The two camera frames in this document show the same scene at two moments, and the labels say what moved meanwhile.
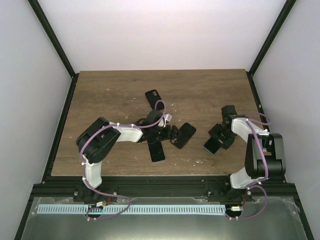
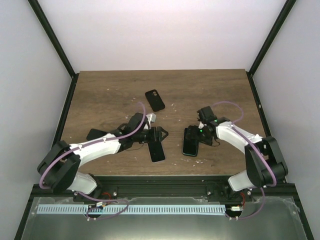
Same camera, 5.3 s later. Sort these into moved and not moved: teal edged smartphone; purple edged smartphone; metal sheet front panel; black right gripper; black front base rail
Moved: teal edged smartphone; black right gripper
Not moved: purple edged smartphone; metal sheet front panel; black front base rail
